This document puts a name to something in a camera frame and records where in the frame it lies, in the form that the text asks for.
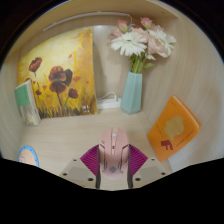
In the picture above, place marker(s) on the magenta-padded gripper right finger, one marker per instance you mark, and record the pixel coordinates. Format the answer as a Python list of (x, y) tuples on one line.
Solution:
[(150, 170)]

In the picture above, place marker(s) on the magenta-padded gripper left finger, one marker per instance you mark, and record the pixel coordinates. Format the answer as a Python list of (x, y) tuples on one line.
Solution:
[(78, 171)]

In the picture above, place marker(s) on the pink computer mouse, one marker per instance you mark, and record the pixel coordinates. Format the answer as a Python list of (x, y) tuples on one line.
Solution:
[(113, 153)]

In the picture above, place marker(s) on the round blue-rimmed cartoon mouse pad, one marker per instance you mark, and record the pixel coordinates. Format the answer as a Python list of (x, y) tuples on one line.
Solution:
[(28, 157)]

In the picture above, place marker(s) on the orange book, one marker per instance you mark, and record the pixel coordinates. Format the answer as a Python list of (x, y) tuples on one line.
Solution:
[(173, 130)]

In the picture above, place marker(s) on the white power strip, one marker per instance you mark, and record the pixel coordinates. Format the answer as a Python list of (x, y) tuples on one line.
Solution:
[(108, 102)]

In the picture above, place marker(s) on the teal faceted vase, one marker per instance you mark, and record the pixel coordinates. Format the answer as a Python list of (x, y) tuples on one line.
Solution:
[(131, 95)]

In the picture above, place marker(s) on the green book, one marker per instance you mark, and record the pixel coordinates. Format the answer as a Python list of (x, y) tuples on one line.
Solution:
[(27, 103)]

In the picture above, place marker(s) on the yellow poppy painting canvas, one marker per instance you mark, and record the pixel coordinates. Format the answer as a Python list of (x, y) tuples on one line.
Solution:
[(60, 73)]

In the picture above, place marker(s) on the pink and white flower bouquet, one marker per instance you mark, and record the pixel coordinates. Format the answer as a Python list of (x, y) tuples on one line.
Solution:
[(140, 41)]

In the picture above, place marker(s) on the white light bar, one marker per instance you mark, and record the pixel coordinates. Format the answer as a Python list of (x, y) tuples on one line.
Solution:
[(86, 17)]

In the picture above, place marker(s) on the wooden shelf unit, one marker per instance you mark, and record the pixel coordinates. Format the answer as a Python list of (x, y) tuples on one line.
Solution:
[(106, 6)]

